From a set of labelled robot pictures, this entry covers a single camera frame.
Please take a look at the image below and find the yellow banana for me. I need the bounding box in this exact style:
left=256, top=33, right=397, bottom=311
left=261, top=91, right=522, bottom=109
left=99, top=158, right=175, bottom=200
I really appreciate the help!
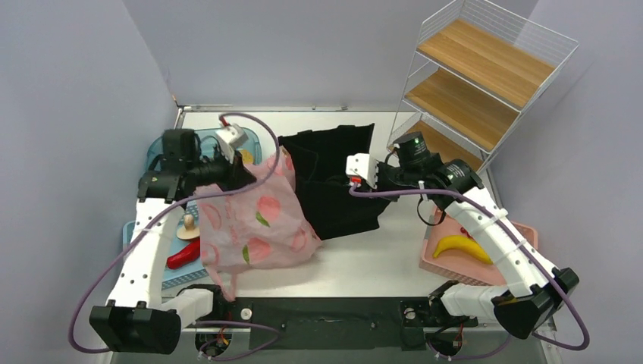
left=432, top=235, right=493, bottom=265

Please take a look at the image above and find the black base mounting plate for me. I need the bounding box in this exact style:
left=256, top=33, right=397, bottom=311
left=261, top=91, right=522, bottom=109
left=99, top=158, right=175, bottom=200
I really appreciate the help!
left=197, top=297, right=478, bottom=350

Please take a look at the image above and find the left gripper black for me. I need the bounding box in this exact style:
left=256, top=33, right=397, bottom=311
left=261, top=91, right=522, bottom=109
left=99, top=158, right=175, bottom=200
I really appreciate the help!
left=187, top=144, right=256, bottom=196

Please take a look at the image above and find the red chili pepper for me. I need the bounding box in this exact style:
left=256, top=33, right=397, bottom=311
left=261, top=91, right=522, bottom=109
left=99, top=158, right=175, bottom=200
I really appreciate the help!
left=166, top=238, right=200, bottom=270

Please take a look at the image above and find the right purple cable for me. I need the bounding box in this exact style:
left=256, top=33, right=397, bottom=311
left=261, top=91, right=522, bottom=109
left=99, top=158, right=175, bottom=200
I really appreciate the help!
left=349, top=183, right=591, bottom=352

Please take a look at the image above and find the blue perforated plastic basket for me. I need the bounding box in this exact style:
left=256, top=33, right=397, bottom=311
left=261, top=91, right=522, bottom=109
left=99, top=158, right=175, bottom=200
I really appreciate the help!
left=122, top=221, right=208, bottom=290

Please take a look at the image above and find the teal transparent plastic tray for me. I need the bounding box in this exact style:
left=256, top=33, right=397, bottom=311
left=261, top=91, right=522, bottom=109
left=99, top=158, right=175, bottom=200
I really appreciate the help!
left=146, top=127, right=263, bottom=168

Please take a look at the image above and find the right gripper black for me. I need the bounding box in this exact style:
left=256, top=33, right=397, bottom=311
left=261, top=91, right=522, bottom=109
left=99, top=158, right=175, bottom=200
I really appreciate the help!
left=362, top=161, right=419, bottom=202

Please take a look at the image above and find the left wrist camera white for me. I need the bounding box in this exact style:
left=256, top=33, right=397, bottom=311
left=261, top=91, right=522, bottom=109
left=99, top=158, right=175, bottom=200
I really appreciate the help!
left=215, top=124, right=248, bottom=164

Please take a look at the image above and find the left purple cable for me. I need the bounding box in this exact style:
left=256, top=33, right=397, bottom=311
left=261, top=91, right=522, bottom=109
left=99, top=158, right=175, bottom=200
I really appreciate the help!
left=67, top=112, right=281, bottom=355

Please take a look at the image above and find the purple cable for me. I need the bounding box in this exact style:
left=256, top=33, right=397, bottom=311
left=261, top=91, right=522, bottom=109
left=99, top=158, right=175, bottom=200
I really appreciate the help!
left=67, top=112, right=281, bottom=355
left=349, top=183, right=591, bottom=352

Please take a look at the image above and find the red grape bunch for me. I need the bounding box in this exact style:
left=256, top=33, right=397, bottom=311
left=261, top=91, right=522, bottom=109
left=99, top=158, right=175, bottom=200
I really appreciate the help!
left=460, top=227, right=472, bottom=239

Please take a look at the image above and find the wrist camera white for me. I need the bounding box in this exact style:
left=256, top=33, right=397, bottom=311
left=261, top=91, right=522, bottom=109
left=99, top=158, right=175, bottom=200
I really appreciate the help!
left=215, top=124, right=248, bottom=164
left=345, top=153, right=378, bottom=190

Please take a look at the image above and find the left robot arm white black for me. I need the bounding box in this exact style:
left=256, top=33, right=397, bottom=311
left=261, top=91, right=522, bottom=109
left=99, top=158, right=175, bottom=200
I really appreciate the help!
left=89, top=126, right=256, bottom=354

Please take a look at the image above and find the brown bread slice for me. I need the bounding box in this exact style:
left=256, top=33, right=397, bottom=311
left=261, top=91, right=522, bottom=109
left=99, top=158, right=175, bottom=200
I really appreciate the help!
left=240, top=149, right=256, bottom=165

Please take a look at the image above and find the pink plastic grocery bag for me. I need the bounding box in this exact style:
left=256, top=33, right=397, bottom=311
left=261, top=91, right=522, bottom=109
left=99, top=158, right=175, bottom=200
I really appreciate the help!
left=196, top=148, right=322, bottom=301

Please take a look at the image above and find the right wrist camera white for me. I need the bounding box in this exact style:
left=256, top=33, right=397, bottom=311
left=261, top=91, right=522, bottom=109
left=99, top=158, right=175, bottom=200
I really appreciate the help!
left=345, top=153, right=378, bottom=190

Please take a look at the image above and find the pink perforated plastic basket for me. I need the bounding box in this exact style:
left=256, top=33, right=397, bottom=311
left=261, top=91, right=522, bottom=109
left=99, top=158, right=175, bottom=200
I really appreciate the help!
left=419, top=216, right=506, bottom=286

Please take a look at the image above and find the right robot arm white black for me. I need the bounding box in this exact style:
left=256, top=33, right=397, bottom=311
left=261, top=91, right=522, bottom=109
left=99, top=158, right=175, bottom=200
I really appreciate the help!
left=358, top=132, right=579, bottom=339

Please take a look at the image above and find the white wire wooden shelf rack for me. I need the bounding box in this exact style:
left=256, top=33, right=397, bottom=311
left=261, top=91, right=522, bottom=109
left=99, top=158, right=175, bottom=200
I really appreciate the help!
left=390, top=0, right=579, bottom=186

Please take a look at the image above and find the black fabric grocery bag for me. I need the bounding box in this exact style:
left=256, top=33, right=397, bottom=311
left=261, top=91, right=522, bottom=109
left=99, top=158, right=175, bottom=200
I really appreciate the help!
left=278, top=124, right=390, bottom=240

